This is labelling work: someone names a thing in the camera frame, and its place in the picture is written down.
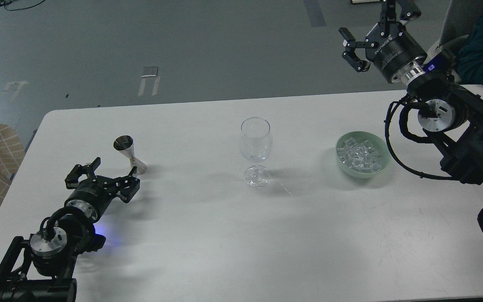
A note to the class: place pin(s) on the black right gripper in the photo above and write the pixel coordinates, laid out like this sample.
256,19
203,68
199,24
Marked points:
394,52

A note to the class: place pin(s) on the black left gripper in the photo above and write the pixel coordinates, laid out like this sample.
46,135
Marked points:
93,194

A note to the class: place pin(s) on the steel double jigger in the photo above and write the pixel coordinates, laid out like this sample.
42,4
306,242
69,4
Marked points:
125,145

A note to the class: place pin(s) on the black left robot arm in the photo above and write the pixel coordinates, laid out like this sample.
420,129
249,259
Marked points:
40,268

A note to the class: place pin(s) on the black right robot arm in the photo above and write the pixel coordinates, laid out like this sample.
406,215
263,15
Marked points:
436,110

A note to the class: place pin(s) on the clear ice cubes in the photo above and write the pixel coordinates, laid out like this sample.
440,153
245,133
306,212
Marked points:
360,155

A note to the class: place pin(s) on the clear wine glass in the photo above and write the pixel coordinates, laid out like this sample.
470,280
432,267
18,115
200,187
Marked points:
255,144

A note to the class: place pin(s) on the white office chair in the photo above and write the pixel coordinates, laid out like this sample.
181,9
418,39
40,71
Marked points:
461,17

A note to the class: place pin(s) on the green bowl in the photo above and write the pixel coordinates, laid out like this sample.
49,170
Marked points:
380,145

